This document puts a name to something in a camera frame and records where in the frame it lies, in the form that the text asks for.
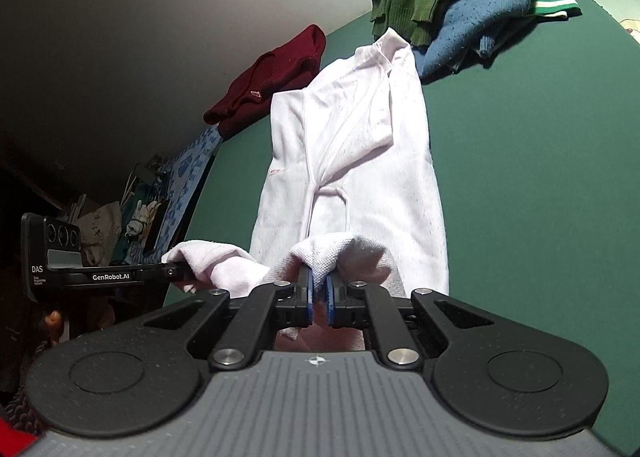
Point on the blue paw print blanket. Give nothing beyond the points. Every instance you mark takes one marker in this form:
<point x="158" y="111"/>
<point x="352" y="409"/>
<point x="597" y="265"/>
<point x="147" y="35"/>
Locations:
<point x="192" y="167"/>

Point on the black flat device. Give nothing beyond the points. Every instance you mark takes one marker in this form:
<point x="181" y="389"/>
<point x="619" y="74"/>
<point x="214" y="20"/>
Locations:
<point x="157" y="232"/>

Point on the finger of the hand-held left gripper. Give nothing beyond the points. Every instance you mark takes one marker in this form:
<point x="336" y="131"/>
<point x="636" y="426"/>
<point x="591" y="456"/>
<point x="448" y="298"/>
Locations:
<point x="182" y="277"/>

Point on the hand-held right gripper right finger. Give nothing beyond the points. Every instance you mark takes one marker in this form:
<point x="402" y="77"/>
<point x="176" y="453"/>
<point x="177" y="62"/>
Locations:
<point x="330" y="299"/>

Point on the beige cloth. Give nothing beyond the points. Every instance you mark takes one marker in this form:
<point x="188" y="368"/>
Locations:
<point x="102" y="232"/>

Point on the white polo shirt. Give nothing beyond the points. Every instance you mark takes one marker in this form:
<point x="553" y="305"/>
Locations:
<point x="360" y="177"/>

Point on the maroon sweater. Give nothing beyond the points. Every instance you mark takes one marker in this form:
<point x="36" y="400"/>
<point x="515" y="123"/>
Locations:
<point x="270" y="77"/>

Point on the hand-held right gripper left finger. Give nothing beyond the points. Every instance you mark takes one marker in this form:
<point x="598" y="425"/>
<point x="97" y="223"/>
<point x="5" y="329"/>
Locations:
<point x="309" y="297"/>

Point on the person's left hand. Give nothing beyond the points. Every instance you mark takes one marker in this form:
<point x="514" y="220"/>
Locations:
<point x="54" y="324"/>

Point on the green cloth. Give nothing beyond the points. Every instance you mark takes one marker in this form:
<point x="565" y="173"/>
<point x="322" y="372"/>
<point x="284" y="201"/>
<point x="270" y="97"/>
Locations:
<point x="122" y="249"/>

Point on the white plush toy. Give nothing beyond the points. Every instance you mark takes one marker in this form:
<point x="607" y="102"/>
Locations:
<point x="140" y="219"/>

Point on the blue sweater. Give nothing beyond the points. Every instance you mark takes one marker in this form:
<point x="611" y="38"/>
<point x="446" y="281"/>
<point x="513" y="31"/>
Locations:
<point x="480" y="2"/>

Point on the person's red garment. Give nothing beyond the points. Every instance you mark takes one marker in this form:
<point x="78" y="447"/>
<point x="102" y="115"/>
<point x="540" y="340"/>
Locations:
<point x="12" y="437"/>

